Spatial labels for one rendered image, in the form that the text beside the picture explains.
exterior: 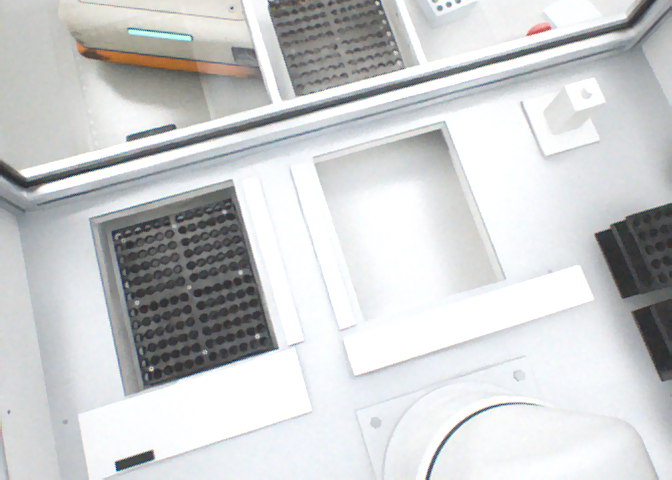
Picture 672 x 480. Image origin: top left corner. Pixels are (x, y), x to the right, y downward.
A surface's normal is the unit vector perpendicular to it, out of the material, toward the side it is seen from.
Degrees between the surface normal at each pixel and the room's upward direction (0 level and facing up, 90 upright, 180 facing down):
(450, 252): 0
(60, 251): 0
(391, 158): 0
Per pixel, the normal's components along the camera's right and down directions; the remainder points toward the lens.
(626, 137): 0.03, -0.25
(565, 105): -0.96, 0.28
